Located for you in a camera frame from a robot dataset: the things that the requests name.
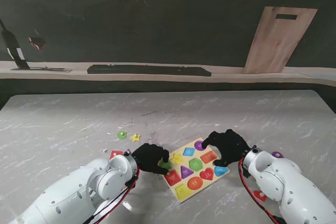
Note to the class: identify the pale blue flat sheet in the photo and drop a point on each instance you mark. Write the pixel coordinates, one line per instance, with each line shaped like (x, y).
(319, 76)

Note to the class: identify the red square puzzle piece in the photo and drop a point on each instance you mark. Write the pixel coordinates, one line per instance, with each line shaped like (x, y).
(115, 153)

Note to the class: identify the purple circle puzzle piece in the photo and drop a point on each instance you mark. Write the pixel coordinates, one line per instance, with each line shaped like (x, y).
(277, 155)

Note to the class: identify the black bottle-shaped stand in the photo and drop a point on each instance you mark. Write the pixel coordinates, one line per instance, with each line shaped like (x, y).
(14, 48)

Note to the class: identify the red heart puzzle piece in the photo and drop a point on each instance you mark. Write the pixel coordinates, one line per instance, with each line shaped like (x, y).
(262, 196)

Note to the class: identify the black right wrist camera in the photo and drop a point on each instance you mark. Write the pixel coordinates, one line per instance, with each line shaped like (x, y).
(245, 174)

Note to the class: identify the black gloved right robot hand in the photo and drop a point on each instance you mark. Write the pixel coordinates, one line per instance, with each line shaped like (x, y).
(231, 145)

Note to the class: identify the yellow star puzzle piece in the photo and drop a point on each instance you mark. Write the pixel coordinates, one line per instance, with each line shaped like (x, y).
(135, 137)

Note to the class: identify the flat thin tray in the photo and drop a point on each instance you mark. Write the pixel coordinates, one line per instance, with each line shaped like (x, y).
(44, 69)

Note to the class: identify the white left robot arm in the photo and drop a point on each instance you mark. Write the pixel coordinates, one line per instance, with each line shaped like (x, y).
(78, 195)

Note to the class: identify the wooden cutting board with slot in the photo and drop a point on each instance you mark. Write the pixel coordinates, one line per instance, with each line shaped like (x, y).
(278, 40)

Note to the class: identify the wooden shape puzzle board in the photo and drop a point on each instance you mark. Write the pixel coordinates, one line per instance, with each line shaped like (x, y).
(195, 174)

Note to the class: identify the light wooden shelf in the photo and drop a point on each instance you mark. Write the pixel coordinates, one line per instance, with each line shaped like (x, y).
(236, 77)

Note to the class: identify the green pentagon puzzle piece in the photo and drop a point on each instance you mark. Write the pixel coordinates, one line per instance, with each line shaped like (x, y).
(121, 135)

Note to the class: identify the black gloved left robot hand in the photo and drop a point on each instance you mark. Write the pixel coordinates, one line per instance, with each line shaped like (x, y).
(149, 158)

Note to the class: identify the black keyboard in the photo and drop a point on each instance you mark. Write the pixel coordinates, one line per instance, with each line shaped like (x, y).
(147, 70)

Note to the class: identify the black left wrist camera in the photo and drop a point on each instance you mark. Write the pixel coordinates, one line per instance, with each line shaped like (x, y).
(130, 183)

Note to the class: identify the red and black object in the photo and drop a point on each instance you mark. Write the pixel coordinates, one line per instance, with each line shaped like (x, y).
(37, 43)

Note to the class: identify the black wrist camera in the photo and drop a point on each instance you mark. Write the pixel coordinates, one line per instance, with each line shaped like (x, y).
(245, 174)
(130, 183)

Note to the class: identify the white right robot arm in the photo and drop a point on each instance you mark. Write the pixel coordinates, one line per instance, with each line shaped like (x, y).
(288, 182)

